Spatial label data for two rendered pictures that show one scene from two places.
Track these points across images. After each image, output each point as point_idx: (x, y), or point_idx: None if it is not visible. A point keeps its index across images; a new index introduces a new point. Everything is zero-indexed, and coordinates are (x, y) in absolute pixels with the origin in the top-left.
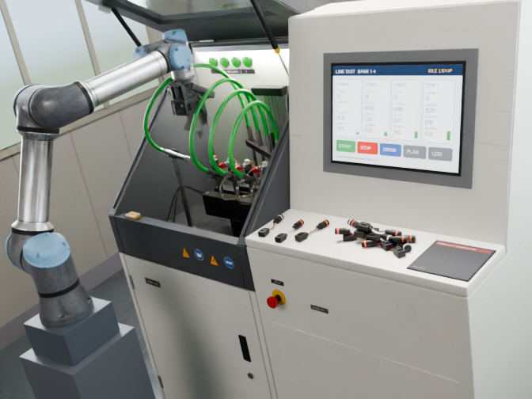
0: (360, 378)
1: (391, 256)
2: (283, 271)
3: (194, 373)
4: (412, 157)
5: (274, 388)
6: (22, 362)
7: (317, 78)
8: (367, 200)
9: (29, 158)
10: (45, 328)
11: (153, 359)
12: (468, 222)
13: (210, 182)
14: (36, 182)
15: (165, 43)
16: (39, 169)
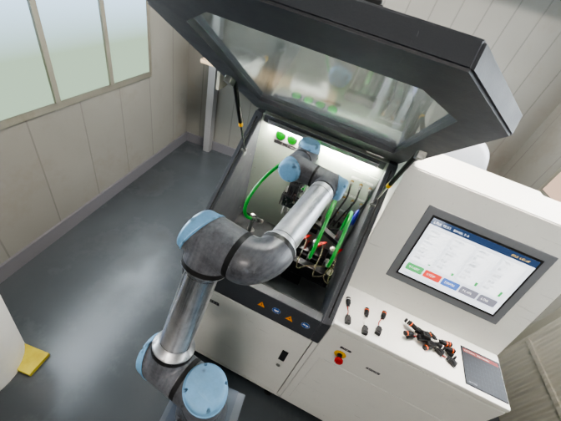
0: (376, 399)
1: (447, 363)
2: (357, 348)
3: (222, 344)
4: (465, 294)
5: (295, 374)
6: None
7: (413, 218)
8: (412, 301)
9: (197, 301)
10: None
11: None
12: (480, 337)
13: (240, 208)
14: (197, 319)
15: (309, 156)
16: (204, 307)
